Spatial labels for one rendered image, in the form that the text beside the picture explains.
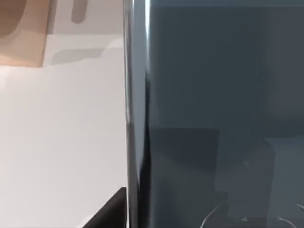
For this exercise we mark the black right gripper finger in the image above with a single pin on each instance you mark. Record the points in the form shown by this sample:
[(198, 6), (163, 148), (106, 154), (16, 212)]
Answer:
[(111, 211)]

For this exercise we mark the dark grey glossy box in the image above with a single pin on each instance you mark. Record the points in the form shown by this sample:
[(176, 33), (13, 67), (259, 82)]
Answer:
[(213, 107)]

